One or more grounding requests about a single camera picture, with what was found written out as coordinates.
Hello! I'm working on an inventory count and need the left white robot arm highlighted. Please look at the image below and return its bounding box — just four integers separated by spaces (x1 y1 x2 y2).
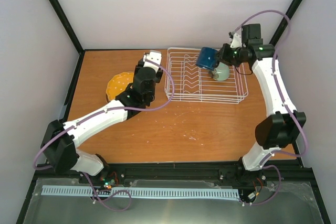
40 52 163 184

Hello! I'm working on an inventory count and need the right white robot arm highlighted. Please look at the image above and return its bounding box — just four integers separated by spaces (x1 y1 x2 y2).
215 24 306 172

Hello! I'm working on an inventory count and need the green floral small bowl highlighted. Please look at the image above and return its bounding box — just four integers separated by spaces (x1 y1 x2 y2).
209 62 230 81

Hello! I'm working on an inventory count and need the light blue cable duct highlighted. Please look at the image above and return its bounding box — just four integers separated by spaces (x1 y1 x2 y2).
40 185 239 201

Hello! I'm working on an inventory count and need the black frame post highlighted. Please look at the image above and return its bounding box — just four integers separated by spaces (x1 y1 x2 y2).
264 0 303 48
48 0 84 54

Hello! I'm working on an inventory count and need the left black frame post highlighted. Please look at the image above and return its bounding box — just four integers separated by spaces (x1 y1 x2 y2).
48 0 84 54

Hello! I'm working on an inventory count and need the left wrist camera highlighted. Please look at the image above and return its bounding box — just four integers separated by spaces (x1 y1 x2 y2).
143 50 162 73

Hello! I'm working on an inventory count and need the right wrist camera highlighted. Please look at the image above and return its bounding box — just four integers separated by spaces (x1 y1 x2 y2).
229 32 242 48

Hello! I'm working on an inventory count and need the right black frame post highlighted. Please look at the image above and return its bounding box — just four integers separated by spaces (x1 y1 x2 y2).
264 0 303 48

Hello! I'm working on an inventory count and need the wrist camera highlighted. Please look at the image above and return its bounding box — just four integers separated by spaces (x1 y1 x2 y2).
229 32 242 48
143 50 162 73

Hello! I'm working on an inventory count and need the white wire dish rack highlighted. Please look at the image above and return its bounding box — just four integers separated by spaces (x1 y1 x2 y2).
164 47 249 104

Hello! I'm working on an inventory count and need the yellow polka dot plate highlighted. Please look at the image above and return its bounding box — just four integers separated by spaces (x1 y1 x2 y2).
106 72 134 102

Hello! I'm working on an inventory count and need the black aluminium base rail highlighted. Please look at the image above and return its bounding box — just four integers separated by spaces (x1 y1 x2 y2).
33 161 315 187

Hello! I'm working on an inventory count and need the dark blue mug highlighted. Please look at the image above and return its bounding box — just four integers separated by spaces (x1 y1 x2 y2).
195 47 217 71

